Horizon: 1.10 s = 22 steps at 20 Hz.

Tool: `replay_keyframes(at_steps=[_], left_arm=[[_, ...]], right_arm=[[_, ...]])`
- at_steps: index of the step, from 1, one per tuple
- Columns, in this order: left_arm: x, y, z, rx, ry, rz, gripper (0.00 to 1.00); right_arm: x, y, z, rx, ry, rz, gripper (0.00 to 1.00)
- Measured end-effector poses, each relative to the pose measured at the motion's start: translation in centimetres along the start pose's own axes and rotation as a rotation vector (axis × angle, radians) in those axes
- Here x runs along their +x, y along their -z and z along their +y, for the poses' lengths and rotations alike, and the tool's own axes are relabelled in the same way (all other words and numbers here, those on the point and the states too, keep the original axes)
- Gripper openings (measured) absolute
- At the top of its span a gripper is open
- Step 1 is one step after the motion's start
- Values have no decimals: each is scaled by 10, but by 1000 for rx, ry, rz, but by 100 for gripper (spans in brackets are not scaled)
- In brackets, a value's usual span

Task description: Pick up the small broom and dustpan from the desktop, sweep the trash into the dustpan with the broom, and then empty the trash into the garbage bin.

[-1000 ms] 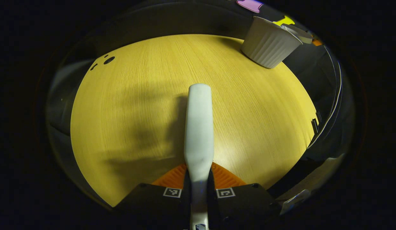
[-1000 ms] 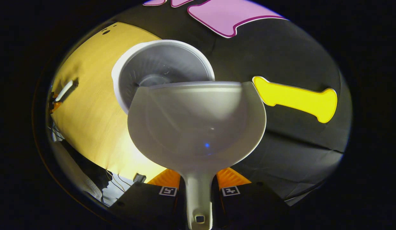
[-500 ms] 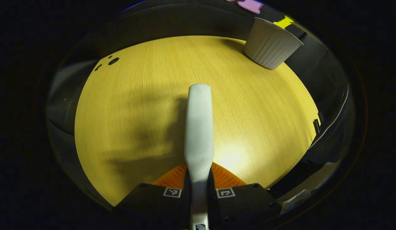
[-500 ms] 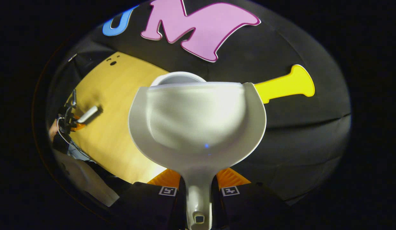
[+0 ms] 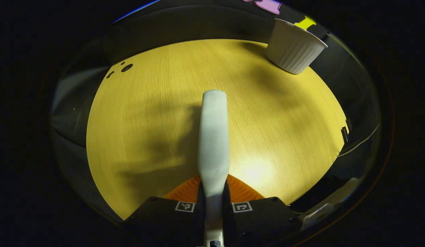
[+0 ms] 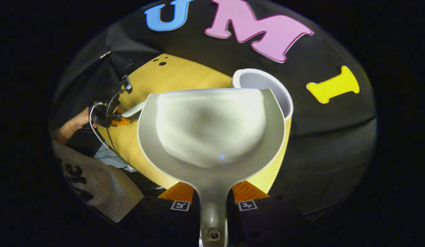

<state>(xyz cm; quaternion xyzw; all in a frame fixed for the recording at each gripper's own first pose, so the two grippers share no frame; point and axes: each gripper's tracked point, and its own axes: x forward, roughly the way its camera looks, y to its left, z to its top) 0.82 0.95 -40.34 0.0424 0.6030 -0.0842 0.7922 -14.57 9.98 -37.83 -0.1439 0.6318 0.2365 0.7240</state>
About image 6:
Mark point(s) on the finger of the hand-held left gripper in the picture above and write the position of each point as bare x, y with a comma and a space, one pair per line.
120, 110
121, 122

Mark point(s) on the white ribbed garbage bin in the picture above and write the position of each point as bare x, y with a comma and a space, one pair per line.
264, 82

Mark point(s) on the black backdrop cloth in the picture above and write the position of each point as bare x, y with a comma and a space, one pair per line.
318, 137

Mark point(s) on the small grey broom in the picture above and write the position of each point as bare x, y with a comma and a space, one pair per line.
133, 109

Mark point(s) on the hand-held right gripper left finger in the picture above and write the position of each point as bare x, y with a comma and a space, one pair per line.
164, 223

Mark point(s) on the person's beige clothing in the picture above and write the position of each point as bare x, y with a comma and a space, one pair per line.
102, 192

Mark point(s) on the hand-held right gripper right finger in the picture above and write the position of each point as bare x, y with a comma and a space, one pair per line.
264, 223

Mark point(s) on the white sheet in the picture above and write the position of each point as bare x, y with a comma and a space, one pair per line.
113, 159

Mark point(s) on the grey plastic dustpan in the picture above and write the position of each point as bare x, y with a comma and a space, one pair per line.
212, 130

